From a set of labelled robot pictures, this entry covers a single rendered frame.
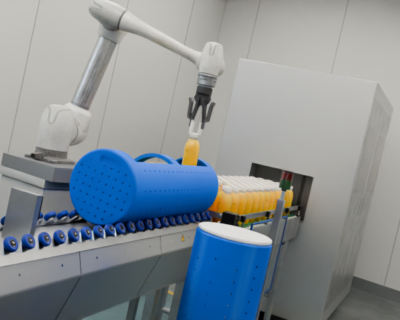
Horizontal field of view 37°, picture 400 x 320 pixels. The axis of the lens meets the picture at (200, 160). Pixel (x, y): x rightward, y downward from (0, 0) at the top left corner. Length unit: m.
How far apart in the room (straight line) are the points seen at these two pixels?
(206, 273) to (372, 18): 5.46
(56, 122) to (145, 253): 0.87
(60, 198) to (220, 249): 1.05
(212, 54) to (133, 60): 3.89
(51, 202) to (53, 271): 1.04
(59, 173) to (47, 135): 0.23
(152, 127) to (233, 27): 1.78
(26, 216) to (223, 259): 0.69
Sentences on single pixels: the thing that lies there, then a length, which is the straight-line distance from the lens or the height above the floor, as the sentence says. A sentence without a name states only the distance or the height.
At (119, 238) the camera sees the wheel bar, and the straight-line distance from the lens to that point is 2.20.
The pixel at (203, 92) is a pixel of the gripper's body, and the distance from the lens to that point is 2.82.
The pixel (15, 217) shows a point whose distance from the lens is 1.88.
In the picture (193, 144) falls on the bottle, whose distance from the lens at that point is 2.83.
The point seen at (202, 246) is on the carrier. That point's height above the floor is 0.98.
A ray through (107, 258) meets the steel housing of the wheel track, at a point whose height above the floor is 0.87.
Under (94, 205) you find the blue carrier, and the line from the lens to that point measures 2.23.
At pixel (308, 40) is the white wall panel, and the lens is 7.43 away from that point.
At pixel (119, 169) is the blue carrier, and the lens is 2.18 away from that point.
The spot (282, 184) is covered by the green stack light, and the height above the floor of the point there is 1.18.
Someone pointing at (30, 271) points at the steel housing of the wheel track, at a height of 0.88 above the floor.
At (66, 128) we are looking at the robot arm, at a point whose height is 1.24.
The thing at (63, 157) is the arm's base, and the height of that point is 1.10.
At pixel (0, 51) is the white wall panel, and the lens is 5.46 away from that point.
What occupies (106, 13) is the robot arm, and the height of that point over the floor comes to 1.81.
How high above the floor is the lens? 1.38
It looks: 3 degrees down
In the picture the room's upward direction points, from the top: 13 degrees clockwise
